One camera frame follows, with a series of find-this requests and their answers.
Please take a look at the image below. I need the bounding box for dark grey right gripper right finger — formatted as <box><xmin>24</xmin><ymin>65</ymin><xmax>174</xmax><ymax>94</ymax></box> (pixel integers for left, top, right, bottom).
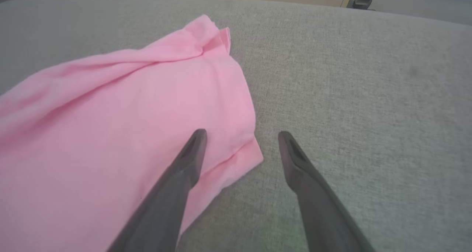
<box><xmin>278</xmin><ymin>131</ymin><xmax>376</xmax><ymax>252</ymax></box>

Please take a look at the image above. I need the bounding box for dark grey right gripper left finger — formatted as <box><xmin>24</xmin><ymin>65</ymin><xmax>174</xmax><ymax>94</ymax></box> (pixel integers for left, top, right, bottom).
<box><xmin>107</xmin><ymin>129</ymin><xmax>208</xmax><ymax>252</ymax></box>

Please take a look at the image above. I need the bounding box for pink garment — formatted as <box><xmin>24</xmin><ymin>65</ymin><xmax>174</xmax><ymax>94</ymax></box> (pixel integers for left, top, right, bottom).
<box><xmin>0</xmin><ymin>15</ymin><xmax>264</xmax><ymax>252</ymax></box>

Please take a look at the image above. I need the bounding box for grey fabric sofa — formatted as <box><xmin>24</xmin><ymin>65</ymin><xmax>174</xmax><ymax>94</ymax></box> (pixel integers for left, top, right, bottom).
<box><xmin>0</xmin><ymin>0</ymin><xmax>472</xmax><ymax>252</ymax></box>

